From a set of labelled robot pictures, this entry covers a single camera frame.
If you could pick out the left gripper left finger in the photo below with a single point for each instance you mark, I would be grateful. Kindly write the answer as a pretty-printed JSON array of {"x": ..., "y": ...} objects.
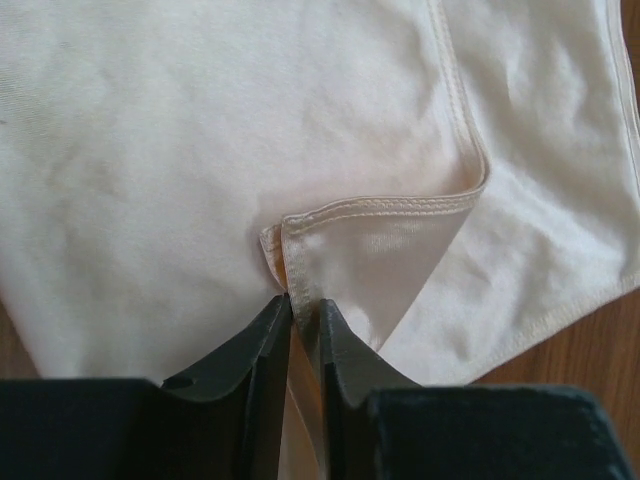
[{"x": 220, "y": 418}]

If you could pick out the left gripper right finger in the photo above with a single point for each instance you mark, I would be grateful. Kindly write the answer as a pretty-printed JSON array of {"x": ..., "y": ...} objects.
[{"x": 381, "y": 425}]

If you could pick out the beige cloth napkin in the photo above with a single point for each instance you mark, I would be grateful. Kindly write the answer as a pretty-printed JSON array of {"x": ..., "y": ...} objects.
[{"x": 460, "y": 177}]

